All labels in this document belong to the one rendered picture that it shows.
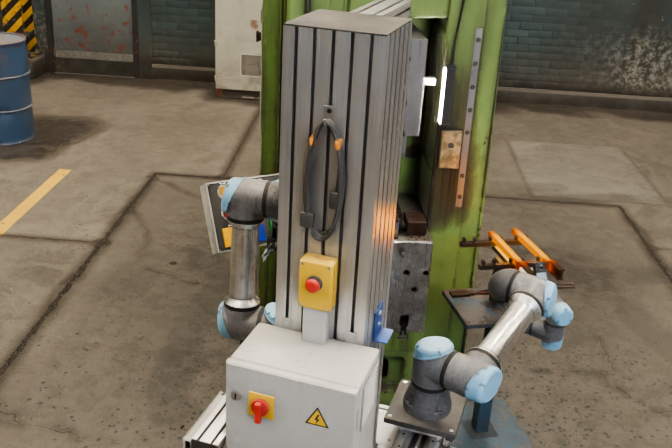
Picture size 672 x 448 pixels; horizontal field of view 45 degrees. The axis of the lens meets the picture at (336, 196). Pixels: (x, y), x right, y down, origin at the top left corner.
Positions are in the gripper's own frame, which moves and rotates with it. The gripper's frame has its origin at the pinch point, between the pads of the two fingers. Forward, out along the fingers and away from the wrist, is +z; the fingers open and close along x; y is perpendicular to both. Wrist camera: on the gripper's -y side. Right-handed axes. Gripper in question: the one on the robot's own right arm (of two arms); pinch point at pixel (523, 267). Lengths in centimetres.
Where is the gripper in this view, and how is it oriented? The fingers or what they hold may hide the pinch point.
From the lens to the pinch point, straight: 328.3
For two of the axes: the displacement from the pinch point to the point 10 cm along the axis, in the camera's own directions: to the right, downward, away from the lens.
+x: 9.8, -0.3, 2.2
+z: -2.2, -3.8, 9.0
